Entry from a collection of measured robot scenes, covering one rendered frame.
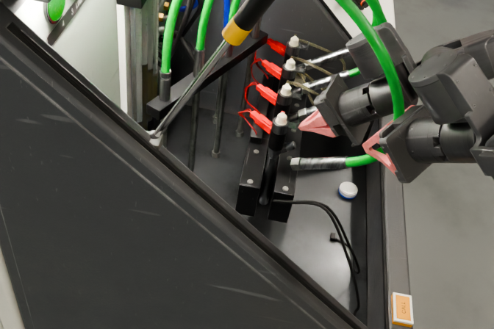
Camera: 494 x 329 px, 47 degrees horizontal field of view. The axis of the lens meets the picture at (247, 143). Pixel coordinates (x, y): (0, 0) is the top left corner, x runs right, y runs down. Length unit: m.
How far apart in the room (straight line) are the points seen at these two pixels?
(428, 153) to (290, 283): 0.22
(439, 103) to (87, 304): 0.52
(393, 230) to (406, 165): 0.35
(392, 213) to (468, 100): 0.50
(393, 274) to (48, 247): 0.55
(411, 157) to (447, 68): 0.15
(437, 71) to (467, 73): 0.03
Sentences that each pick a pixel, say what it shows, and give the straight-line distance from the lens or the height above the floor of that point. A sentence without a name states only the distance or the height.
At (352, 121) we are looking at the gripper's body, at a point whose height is 1.17.
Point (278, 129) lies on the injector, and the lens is 0.95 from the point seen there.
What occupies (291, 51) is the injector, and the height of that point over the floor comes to 1.09.
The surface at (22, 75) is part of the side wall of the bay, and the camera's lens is 0.54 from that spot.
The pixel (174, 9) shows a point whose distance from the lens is 0.85.
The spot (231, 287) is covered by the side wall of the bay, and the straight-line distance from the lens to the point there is 0.70.
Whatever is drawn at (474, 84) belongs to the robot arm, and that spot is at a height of 1.40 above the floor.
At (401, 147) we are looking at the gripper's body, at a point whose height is 1.27.
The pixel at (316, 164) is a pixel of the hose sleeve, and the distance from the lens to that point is 0.85.
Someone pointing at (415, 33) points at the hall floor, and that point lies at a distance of 3.57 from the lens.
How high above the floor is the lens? 1.72
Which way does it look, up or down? 43 degrees down
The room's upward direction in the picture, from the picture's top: 10 degrees clockwise
